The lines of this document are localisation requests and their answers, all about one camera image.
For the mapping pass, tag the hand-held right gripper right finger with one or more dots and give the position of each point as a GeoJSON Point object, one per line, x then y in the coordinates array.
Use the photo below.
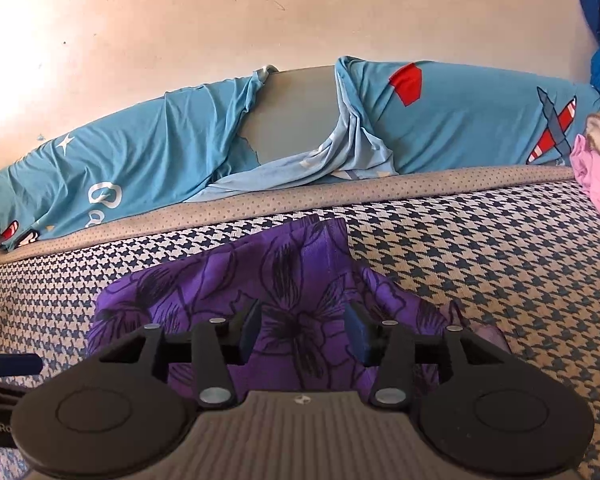
{"type": "Point", "coordinates": [357, 332]}

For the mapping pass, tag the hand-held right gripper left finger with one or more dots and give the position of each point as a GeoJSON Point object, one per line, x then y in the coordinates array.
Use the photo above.
{"type": "Point", "coordinates": [250, 331]}

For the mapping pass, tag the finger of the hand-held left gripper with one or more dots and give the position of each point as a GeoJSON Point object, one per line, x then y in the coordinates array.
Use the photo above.
{"type": "Point", "coordinates": [12, 364]}

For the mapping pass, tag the purple floral sweater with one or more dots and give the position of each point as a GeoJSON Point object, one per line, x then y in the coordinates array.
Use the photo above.
{"type": "Point", "coordinates": [290, 280]}

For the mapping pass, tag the blue printed cover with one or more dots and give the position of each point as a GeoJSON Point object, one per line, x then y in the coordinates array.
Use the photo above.
{"type": "Point", "coordinates": [155, 150]}

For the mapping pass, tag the grey backrest cushion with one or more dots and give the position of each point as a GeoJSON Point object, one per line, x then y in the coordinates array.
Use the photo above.
{"type": "Point", "coordinates": [292, 110]}

